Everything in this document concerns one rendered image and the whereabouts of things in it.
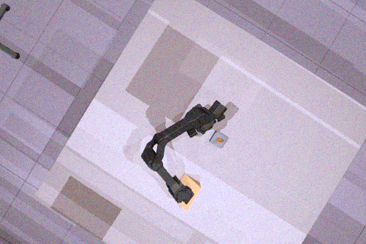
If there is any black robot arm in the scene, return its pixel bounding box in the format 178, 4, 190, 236
141, 100, 227, 204

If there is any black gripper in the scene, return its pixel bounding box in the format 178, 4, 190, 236
187, 114, 225, 138

